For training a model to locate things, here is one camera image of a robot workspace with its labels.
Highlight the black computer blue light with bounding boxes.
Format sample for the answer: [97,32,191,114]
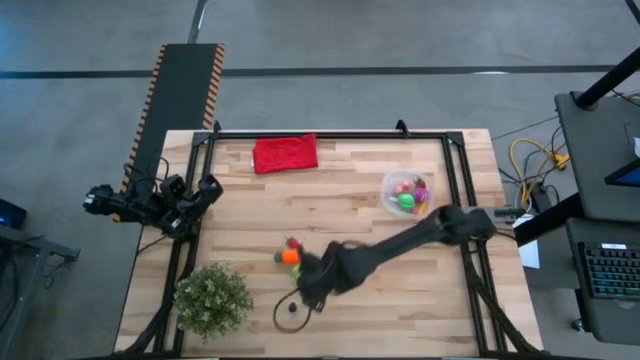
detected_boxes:
[0,198,29,230]

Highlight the black diagonal desk bar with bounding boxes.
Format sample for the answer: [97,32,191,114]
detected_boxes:
[513,192,586,247]

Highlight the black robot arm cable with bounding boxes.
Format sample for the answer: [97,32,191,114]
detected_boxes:
[272,288,315,335]

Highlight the black backlit keyboard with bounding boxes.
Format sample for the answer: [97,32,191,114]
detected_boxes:
[577,241,640,302]

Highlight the yellow cable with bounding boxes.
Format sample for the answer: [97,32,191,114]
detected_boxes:
[508,137,571,206]

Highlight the black power strip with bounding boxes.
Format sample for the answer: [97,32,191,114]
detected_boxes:
[528,182,554,214]

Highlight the black floor mat striped edges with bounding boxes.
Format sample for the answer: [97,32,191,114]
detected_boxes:
[121,42,227,224]

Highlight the black aluminium rig frame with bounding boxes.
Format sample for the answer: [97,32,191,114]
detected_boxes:
[115,119,544,360]

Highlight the black round pole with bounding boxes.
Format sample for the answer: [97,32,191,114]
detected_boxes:
[574,46,640,111]

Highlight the clear plastic tupperware container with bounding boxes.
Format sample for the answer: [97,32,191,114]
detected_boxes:
[379,168,436,219]

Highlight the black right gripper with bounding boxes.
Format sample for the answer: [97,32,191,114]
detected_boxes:
[297,249,334,314]

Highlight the grey side desk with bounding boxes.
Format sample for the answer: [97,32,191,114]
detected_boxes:
[553,91,640,224]

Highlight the grey keyboard desk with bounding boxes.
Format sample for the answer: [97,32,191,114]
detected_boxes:
[563,217,640,347]

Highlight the dark metal stand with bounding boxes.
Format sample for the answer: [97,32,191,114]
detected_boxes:
[0,224,81,360]

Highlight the potted artificial green plant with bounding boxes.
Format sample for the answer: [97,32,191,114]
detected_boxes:
[172,262,255,342]

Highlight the red cloth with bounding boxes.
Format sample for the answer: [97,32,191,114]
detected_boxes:
[252,132,320,176]

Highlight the dark tablet screen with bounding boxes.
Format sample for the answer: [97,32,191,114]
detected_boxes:
[603,157,640,189]

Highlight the white paper sheet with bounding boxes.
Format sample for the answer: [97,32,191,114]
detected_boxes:
[517,213,542,270]

